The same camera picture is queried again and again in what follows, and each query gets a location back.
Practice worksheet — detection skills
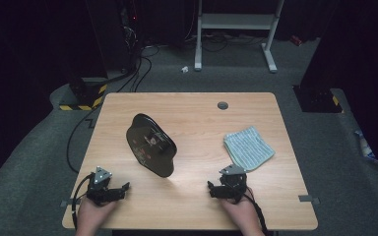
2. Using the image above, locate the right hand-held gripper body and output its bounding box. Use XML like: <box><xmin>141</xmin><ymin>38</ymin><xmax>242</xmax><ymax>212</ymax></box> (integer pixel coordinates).
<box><xmin>219</xmin><ymin>163</ymin><xmax>248</xmax><ymax>203</ymax></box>

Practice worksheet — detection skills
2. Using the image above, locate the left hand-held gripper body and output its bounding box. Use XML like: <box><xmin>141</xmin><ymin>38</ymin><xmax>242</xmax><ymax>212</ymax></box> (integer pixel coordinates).
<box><xmin>86</xmin><ymin>166</ymin><xmax>122</xmax><ymax>207</ymax></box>

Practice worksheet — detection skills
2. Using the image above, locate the blue striped cleaning cloth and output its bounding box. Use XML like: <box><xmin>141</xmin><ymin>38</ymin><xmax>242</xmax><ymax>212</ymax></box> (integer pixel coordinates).
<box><xmin>222</xmin><ymin>126</ymin><xmax>277</xmax><ymax>173</ymax></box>

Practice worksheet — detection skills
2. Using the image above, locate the person's left hand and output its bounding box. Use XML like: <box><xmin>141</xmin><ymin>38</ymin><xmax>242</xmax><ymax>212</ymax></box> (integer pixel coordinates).
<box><xmin>76</xmin><ymin>196</ymin><xmax>118</xmax><ymax>231</ymax></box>

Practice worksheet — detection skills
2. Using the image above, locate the person's right hand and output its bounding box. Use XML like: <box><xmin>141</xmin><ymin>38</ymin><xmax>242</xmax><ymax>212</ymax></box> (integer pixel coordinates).
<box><xmin>220</xmin><ymin>195</ymin><xmax>261</xmax><ymax>231</ymax></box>

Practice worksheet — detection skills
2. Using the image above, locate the grey tape tab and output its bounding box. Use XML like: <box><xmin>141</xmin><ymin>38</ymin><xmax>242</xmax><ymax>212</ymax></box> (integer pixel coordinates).
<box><xmin>60</xmin><ymin>198</ymin><xmax>82</xmax><ymax>208</ymax></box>
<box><xmin>297</xmin><ymin>194</ymin><xmax>321</xmax><ymax>206</ymax></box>

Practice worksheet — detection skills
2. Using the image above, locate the blue white plastic bag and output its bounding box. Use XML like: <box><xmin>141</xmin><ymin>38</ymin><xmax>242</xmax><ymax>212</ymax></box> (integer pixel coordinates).
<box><xmin>353</xmin><ymin>129</ymin><xmax>378</xmax><ymax>164</ymax></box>

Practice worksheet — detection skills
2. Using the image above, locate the dark equipment rack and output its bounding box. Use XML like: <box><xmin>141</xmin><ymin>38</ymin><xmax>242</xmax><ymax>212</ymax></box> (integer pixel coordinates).
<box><xmin>117</xmin><ymin>0</ymin><xmax>146</xmax><ymax>74</ymax></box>

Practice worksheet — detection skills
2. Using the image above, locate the small red object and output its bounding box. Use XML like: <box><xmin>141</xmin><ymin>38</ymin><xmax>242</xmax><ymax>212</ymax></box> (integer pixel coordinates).
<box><xmin>290</xmin><ymin>34</ymin><xmax>304</xmax><ymax>47</ymax></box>

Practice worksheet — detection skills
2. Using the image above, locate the white metal stand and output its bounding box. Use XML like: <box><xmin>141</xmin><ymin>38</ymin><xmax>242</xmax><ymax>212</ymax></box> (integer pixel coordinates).
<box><xmin>193</xmin><ymin>0</ymin><xmax>285</xmax><ymax>74</ymax></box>

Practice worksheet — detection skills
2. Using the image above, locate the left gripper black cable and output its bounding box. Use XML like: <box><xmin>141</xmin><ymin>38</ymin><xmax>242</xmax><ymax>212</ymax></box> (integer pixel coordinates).
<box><xmin>71</xmin><ymin>173</ymin><xmax>95</xmax><ymax>230</ymax></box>

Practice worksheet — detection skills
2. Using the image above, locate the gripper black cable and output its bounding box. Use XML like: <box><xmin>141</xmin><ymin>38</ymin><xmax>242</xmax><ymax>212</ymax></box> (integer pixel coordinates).
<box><xmin>242</xmin><ymin>186</ymin><xmax>271</xmax><ymax>236</ymax></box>
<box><xmin>71</xmin><ymin>173</ymin><xmax>95</xmax><ymax>230</ymax></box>

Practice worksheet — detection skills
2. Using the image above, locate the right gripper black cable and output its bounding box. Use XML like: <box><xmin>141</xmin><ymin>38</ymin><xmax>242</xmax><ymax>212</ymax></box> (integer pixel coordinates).
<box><xmin>242</xmin><ymin>186</ymin><xmax>271</xmax><ymax>236</ymax></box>

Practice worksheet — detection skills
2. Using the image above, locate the black floor cable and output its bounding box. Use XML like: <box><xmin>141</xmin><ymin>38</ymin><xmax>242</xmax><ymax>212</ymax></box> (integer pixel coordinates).
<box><xmin>65</xmin><ymin>106</ymin><xmax>103</xmax><ymax>175</ymax></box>

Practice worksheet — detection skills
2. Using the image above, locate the bundle of black cables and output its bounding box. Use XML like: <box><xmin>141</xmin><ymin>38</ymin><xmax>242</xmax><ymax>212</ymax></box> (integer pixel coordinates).
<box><xmin>115</xmin><ymin>43</ymin><xmax>161</xmax><ymax>94</ymax></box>

